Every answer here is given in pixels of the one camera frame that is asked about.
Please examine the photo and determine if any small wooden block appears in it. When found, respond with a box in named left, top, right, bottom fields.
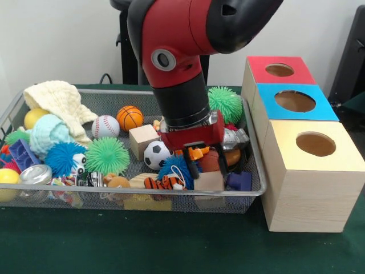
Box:
left=129, top=124, right=161, bottom=162
left=194, top=171, right=225, bottom=192

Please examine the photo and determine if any yellow smiley face ball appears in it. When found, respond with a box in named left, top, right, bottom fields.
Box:
left=24, top=107, right=51, bottom=131

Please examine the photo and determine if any orange toy building block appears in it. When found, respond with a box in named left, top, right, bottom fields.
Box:
left=174, top=146, right=211, bottom=161

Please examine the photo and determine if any black chair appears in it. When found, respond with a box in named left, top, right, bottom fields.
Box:
left=330, top=5, right=365, bottom=115

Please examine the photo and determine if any silver metal can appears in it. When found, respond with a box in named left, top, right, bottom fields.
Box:
left=19, top=164, right=53, bottom=187

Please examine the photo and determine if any toy hamburger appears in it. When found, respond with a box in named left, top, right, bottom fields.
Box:
left=224, top=147, right=242, bottom=167

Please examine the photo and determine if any light teal knitted cloth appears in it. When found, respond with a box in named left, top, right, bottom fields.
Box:
left=29, top=113, right=78, bottom=160

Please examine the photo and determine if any white baseball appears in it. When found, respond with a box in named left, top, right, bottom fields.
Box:
left=91, top=115, right=121, bottom=140

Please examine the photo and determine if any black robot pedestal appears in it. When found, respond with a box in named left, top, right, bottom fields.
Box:
left=110, top=0, right=210, bottom=86

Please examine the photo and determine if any small orange basketball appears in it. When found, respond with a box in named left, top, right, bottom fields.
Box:
left=116, top=106, right=144, bottom=132

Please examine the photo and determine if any green spiky ball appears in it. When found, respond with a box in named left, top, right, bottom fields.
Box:
left=84, top=136, right=131, bottom=175

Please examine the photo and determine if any wooden box with three holes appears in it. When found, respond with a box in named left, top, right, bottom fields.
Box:
left=240, top=55, right=365, bottom=233

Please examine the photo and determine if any shallow clear mesh bin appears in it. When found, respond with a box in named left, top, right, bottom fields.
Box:
left=0, top=90, right=267, bottom=213

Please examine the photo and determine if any plain yellow ball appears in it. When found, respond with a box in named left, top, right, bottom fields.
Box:
left=0, top=168, right=21, bottom=202

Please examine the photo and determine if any cream knitted cloth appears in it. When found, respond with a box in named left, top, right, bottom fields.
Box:
left=23, top=80, right=99, bottom=147

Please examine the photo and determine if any small brown basketball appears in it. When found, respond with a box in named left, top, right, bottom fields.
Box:
left=197, top=150, right=221, bottom=173

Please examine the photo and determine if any purple toy block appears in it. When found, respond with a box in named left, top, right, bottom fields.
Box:
left=226, top=171, right=253, bottom=192

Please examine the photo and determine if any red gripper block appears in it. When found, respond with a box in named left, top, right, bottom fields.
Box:
left=159, top=112, right=229, bottom=179

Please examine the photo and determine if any dark green table cloth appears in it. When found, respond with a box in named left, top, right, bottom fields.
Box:
left=0, top=84, right=365, bottom=274

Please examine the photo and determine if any green furry ball with eyes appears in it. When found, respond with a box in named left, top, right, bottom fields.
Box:
left=206, top=86, right=244, bottom=126

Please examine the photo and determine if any silver toy robot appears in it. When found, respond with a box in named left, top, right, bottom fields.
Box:
left=222, top=127, right=251, bottom=151

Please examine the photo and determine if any blue spiky ball with eyes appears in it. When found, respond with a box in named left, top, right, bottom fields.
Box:
left=44, top=141, right=87, bottom=179

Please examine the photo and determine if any black cable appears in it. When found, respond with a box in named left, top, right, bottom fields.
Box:
left=100, top=72, right=115, bottom=86

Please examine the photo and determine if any black and white soccer ball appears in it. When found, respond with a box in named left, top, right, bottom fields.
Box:
left=143, top=140, right=172, bottom=171

